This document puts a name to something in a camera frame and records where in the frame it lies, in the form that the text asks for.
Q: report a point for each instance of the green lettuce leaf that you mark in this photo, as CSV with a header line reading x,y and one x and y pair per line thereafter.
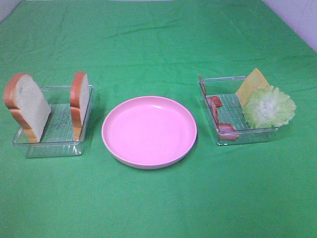
x,y
268,107

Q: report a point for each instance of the left clear plastic container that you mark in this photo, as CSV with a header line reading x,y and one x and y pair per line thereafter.
x,y
58,136

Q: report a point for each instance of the right clear plastic container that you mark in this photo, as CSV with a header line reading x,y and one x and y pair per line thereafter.
x,y
224,112

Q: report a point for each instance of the pink round plate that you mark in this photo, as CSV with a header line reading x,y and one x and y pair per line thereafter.
x,y
149,132

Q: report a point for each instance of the yellow cheese slice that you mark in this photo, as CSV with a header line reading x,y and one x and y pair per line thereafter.
x,y
253,81

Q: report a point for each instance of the bread slice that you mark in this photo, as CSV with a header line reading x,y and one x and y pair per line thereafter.
x,y
79,98
27,105

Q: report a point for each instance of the bacon strip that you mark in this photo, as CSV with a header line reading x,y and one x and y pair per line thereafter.
x,y
211,100
223,127

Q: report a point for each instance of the green tablecloth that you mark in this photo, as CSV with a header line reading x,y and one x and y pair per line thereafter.
x,y
131,49

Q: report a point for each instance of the clear plastic container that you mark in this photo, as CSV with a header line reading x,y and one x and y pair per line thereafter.
x,y
224,112
58,136

